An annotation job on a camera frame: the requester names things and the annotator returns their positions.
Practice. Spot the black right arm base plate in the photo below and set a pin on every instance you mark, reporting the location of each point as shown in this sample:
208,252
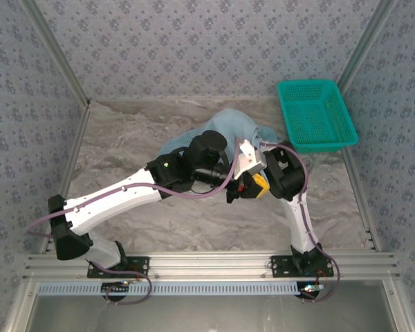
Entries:
280,266

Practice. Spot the teal plastic basket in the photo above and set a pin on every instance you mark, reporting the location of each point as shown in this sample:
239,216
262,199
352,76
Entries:
318,103

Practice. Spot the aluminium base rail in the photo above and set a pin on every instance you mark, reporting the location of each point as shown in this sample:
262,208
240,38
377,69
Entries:
207,266

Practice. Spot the small black controller board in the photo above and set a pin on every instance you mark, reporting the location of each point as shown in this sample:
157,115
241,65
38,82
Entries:
115,287
309,287

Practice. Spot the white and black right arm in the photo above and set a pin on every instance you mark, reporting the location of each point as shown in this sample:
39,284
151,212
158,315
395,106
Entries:
299,221

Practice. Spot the aluminium side rail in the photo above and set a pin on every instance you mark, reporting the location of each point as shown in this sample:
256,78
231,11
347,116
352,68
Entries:
82,128
370,235

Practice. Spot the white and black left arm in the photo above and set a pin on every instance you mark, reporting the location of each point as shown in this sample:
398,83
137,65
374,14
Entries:
107,200

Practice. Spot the aluminium frame post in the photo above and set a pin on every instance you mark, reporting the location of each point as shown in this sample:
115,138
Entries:
60,52
399,307
20,307
364,43

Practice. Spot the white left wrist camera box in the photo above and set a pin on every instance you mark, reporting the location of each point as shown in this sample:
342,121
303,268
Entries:
250,159

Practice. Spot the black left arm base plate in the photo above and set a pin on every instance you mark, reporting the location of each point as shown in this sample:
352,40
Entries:
141,266

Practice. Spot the light blue printed t-shirt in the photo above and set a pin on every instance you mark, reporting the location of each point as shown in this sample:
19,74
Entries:
228,121

